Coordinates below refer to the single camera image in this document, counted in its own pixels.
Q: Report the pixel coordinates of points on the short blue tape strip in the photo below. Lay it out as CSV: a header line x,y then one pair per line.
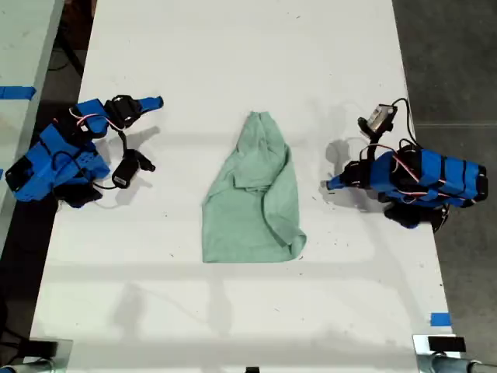
x,y
440,319

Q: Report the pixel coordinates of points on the pale side table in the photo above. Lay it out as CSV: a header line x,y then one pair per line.
x,y
23,46

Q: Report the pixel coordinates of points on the silver black camera box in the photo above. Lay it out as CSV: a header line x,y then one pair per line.
x,y
378,118

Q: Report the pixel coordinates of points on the metal table bracket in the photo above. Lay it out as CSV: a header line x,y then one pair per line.
x,y
421,349
64,355

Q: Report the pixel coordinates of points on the small black box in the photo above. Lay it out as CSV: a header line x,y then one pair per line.
x,y
446,344
43,348

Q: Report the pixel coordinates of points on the long blue tape strip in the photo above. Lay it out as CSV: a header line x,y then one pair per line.
x,y
15,93

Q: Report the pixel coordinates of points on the pale green T-shirt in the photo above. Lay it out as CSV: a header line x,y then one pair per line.
x,y
248,217

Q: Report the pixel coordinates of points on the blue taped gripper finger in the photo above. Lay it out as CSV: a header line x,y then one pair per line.
x,y
148,107
339,178
338,186
150,100

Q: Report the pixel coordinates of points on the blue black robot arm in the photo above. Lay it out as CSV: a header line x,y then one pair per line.
x,y
50,155
446,176

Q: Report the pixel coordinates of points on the black camera stalk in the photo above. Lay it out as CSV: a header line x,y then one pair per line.
x,y
372,149
124,140

